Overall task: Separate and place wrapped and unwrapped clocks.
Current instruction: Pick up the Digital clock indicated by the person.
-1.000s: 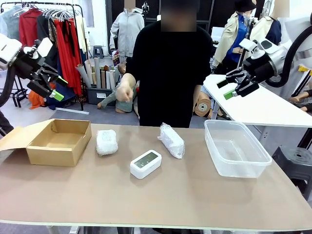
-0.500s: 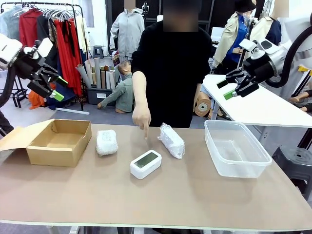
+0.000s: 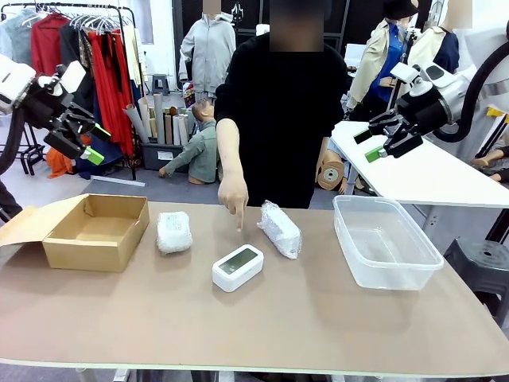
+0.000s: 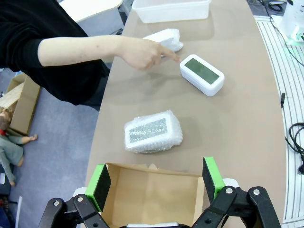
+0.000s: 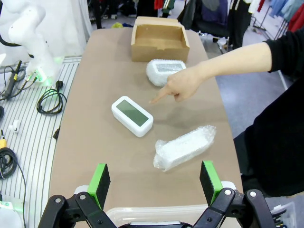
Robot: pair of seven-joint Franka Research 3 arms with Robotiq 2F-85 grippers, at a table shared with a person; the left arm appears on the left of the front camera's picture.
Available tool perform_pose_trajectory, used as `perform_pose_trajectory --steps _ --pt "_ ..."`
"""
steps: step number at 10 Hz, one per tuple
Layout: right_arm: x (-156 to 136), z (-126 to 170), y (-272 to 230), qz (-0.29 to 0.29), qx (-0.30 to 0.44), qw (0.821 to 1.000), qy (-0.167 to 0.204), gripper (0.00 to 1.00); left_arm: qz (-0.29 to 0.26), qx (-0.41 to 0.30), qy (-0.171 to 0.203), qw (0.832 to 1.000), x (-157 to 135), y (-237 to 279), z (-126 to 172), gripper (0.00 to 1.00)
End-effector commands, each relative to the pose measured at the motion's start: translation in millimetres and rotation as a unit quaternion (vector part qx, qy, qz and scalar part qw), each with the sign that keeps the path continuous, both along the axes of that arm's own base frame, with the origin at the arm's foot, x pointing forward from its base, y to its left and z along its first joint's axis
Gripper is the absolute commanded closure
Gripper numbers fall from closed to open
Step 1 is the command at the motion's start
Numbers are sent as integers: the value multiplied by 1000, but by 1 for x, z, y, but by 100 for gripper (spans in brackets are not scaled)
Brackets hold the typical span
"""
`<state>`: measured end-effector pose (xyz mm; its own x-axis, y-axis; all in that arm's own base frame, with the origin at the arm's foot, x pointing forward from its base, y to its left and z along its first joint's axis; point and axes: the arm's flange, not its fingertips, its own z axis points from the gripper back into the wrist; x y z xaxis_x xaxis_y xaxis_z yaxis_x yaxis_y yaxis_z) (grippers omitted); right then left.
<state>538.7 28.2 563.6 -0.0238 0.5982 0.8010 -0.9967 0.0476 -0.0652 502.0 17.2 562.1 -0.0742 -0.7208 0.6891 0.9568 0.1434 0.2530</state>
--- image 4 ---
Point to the open brown cardboard box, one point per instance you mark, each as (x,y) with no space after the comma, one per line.
(152,194)

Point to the person in black top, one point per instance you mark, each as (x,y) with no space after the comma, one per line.
(35,21)

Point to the white side table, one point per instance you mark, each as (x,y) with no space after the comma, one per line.
(90,9)

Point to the loosely bubble-wrapped white clock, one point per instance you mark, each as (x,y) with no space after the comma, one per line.
(169,39)

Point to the slotted aluminium mounting platform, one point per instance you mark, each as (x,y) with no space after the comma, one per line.
(280,78)

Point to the unwrapped white digital clock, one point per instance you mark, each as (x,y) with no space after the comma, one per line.
(202,71)

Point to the person's right forearm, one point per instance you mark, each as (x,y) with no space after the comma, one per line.
(83,50)

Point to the clear plastic container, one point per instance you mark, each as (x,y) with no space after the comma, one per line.
(171,12)

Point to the tightly bubble-wrapped white clock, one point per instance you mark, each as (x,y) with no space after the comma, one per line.
(152,133)

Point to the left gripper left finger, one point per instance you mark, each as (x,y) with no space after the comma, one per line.
(95,190)

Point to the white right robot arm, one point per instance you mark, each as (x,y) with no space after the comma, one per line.
(293,16)

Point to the large open brown carton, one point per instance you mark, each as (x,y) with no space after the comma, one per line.
(26,107)

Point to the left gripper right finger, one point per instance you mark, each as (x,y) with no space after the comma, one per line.
(213,180)

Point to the person's right hand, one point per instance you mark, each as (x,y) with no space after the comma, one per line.
(142,53)

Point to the sitting mannequin green shirt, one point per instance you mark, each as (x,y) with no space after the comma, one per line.
(9,147)

